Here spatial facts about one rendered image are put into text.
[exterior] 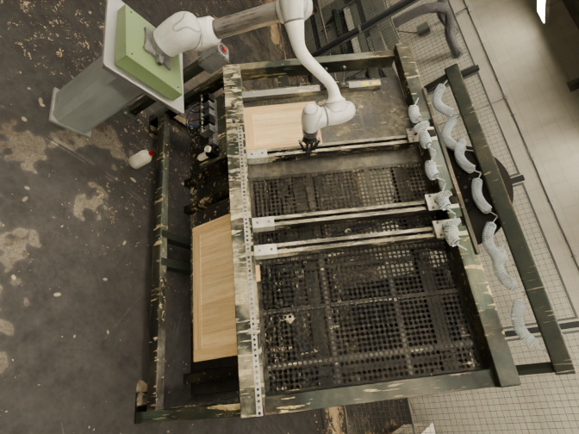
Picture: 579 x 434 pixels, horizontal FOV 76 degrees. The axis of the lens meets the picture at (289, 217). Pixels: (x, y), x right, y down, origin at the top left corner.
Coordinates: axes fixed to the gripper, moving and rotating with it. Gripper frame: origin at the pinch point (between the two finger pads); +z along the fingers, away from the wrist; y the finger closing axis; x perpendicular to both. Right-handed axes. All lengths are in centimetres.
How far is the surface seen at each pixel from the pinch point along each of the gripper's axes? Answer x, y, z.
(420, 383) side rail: -133, 37, 4
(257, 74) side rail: 76, -27, 9
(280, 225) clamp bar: -44.4, -21.7, 1.7
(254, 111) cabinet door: 41, -31, 6
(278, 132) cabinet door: 22.9, -16.3, 6.8
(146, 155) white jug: 30, -110, 29
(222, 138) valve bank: 21, -52, 5
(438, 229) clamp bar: -58, 64, -2
